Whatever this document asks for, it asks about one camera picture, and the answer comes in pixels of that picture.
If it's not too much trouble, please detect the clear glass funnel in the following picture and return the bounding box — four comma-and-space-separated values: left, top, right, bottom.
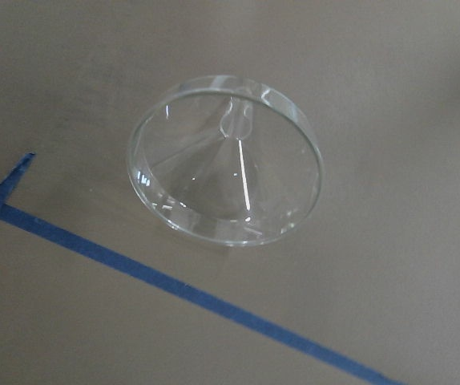
127, 75, 323, 246

